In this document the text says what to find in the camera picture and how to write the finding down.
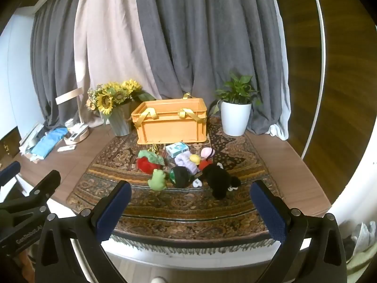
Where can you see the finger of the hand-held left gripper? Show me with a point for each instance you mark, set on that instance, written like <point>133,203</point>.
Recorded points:
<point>47,182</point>
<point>10,171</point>

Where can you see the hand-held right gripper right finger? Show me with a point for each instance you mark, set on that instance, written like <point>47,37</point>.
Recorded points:
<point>269,209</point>

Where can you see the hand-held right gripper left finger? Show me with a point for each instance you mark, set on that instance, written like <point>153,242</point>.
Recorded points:
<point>113,209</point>

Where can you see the green frog plush toy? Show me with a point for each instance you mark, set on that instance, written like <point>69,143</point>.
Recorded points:
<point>157,179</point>

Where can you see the red strawberry plush toy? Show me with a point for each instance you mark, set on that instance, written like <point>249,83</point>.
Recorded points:
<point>144,163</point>

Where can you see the large black plush toy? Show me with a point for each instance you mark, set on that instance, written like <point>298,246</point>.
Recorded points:
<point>218,179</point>

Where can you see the black and green plush toy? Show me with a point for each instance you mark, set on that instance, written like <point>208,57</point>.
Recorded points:
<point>181,177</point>

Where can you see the small red plush toy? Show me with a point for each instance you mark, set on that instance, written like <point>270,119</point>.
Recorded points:
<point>203,165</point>

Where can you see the pink plush toy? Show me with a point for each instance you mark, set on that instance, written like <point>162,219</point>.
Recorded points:
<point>207,152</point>

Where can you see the light purple plush toy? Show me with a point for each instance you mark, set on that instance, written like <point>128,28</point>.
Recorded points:
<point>184,159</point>

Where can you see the small yellow plush toy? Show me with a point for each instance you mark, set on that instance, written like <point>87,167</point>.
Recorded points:
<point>194,159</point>

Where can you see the orange storage box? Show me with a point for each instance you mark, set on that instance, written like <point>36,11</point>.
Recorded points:
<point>170,126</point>

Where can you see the wooden cabinet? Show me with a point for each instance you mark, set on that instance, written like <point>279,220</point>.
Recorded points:
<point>8,144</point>

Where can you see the white remote control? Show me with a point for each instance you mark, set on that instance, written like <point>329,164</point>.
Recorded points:
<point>66,148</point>

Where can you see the white long box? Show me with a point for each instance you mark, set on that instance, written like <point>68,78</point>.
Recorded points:
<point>31,138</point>

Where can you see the blue cloth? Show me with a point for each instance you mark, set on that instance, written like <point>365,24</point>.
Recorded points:
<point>48,143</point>

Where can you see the white round device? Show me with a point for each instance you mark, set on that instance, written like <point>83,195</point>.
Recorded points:
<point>77,134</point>

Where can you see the patterned brown rug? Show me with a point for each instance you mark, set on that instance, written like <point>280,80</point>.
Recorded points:
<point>182,209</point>

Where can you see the white sheer curtain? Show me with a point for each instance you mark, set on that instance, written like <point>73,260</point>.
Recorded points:
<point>279,129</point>

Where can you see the grey ribbed vase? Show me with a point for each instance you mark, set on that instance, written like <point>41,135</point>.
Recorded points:
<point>117,122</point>

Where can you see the blue and white small box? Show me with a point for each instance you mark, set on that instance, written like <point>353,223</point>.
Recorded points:
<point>176,149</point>

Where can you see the white plant pot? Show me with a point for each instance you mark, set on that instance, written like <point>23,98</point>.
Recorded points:
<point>235,119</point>

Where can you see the light grey cloth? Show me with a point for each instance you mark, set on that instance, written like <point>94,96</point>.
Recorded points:
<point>362,241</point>

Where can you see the sunflower bouquet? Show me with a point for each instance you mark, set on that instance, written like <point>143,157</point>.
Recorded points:
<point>113,95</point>

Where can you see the grey curtain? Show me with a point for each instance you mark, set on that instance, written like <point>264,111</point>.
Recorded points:
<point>53,64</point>
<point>212,35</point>

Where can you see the green potted plant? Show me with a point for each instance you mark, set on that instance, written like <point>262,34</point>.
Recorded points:
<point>237,90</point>

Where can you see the white curved tube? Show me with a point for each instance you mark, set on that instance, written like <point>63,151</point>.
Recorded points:
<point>323,64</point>

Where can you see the beige curtain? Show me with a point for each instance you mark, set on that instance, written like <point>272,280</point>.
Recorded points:
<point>109,41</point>

